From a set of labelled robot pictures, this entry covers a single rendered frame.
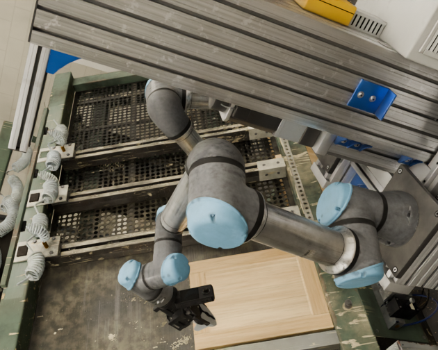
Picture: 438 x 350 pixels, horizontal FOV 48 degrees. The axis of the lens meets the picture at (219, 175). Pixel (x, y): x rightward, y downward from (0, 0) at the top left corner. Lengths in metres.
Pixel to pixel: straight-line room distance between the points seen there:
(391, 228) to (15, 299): 1.39
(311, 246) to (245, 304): 0.83
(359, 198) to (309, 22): 0.44
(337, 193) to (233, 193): 0.38
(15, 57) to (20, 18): 0.53
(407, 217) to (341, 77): 0.40
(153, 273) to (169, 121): 0.52
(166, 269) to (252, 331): 0.63
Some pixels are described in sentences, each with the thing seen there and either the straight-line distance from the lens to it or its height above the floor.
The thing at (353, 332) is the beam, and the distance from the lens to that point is 1.79.
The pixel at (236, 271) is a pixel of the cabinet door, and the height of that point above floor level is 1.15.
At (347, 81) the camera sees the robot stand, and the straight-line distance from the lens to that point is 1.26.
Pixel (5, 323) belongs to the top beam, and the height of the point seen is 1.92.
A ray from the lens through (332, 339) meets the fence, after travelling 1.78.
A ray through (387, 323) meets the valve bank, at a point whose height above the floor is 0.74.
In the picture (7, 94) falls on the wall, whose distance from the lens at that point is 7.32.
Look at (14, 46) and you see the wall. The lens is 7.04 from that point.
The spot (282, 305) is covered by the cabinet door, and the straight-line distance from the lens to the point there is 1.86.
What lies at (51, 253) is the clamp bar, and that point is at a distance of 2.11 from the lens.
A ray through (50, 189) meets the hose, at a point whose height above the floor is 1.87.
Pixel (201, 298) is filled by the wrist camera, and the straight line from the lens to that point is 1.42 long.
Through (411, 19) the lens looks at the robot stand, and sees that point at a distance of 1.29.
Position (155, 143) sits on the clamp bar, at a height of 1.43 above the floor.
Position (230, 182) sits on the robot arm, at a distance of 0.94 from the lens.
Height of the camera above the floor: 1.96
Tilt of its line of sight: 20 degrees down
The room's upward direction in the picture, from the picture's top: 76 degrees counter-clockwise
